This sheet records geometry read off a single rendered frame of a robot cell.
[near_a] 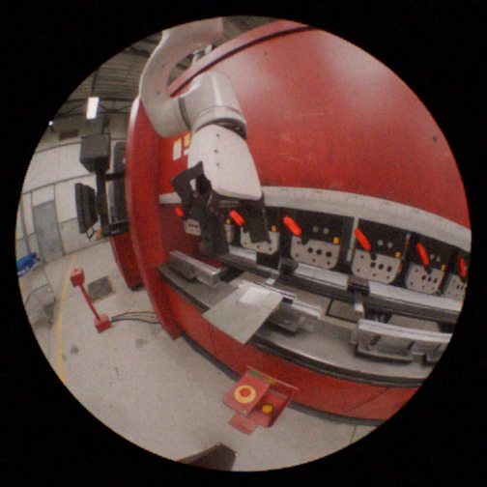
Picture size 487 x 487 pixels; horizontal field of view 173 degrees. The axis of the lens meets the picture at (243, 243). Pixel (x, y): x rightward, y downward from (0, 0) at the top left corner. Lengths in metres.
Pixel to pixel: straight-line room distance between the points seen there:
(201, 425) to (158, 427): 0.34
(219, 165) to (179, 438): 1.51
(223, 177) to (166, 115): 0.17
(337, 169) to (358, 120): 0.17
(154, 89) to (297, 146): 0.38
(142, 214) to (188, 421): 1.58
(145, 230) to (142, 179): 0.36
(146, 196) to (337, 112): 1.12
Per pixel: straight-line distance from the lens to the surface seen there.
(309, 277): 0.82
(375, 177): 0.45
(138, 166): 1.15
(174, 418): 1.47
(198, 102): 0.26
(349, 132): 0.48
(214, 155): 0.17
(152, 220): 1.16
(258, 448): 1.40
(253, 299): 0.59
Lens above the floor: 1.38
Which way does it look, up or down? 19 degrees down
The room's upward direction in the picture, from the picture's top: straight up
